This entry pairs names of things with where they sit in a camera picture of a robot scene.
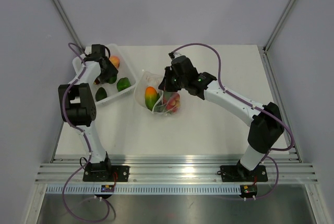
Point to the green lime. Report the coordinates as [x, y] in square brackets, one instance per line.
[112, 80]

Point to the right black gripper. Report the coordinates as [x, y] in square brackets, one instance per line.
[166, 84]

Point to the green pepper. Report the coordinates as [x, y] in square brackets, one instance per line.
[123, 83]

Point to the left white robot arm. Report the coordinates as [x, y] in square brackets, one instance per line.
[78, 110]

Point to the right small circuit board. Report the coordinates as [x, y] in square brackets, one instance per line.
[248, 191]

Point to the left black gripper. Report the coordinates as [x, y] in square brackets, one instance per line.
[111, 71]

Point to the left small circuit board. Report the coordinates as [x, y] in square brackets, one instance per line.
[107, 188]

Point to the orange peach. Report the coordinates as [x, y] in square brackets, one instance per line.
[115, 61]

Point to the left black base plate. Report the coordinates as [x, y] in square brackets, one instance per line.
[117, 173]

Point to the green avocado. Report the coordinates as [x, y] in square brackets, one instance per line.
[101, 94]

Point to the white plastic basket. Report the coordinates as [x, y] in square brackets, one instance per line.
[84, 89]

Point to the small circuit board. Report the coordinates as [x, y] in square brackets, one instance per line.
[248, 191]
[107, 188]

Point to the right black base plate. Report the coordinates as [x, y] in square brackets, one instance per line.
[234, 173]

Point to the clear zip top bag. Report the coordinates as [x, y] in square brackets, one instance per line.
[147, 79]

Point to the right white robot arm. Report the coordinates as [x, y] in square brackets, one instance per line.
[263, 120]

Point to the white slotted cable duct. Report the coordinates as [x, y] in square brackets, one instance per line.
[148, 189]

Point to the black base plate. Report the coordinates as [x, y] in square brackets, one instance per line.
[234, 173]
[117, 173]

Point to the yellow red mango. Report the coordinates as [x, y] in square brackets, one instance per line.
[151, 97]

